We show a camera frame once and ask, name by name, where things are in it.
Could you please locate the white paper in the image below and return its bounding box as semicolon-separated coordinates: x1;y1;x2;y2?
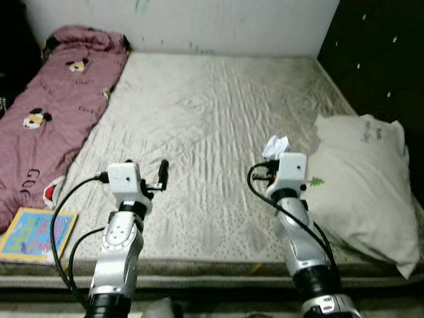
262;135;290;160

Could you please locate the pink cartoon print blanket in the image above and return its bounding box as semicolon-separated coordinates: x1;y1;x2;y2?
0;25;131;233

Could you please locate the white pillow with tree print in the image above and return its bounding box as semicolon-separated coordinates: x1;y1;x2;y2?
306;114;424;279

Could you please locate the colourful children's book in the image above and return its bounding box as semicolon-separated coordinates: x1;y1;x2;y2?
0;207;79;264

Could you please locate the beige quilted mattress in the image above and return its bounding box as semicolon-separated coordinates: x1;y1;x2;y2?
0;53;424;278

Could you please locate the grey bed base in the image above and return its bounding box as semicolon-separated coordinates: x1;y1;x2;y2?
0;273;424;291

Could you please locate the grey left robot leg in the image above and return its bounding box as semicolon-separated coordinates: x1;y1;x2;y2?
142;298;185;318

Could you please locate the black cloth with white lettering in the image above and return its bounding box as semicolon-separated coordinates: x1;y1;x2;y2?
0;0;44;117

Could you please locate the dark tufted headboard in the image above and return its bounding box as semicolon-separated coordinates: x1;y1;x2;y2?
318;0;424;199

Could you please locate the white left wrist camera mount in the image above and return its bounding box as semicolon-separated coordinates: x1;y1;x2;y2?
106;162;143;203

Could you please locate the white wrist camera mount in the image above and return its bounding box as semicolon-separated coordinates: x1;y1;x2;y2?
275;152;309;196
106;162;143;203

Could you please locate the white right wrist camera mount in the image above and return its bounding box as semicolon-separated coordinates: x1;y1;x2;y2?
275;152;309;196

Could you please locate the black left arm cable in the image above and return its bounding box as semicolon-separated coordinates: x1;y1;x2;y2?
50;172;110;309

